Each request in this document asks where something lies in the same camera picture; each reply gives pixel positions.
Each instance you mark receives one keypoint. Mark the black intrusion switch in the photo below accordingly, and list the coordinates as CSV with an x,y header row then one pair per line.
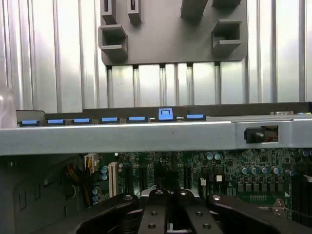
x,y
254,135

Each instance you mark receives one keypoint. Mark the grey power supply unit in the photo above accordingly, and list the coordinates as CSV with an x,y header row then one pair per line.
x,y
24,175

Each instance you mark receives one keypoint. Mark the silver open PC case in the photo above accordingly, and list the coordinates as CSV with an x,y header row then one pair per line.
x,y
122,139

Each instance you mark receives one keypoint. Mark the blue slot latch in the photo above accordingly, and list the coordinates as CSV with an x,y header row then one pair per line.
x,y
30,122
136,119
81,121
165,116
55,121
195,116
109,120

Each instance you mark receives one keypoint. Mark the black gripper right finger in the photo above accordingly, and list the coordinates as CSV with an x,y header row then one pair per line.
x,y
207,219

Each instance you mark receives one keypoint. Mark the black expansion slot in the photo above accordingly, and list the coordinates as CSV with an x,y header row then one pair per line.
x,y
141,179
128,179
189,179

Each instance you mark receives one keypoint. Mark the CPU socket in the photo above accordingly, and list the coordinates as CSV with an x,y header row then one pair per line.
x,y
278,207

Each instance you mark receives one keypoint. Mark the white expansion slot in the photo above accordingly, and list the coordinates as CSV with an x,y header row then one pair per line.
x,y
112,179

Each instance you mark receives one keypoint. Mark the green Dell motherboard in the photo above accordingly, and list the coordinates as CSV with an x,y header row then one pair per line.
x,y
243,156

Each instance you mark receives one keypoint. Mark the grey plastic parts rack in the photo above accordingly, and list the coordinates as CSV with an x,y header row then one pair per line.
x,y
170,44

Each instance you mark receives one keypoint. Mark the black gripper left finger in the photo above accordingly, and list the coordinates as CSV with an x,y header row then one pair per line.
x,y
153,214

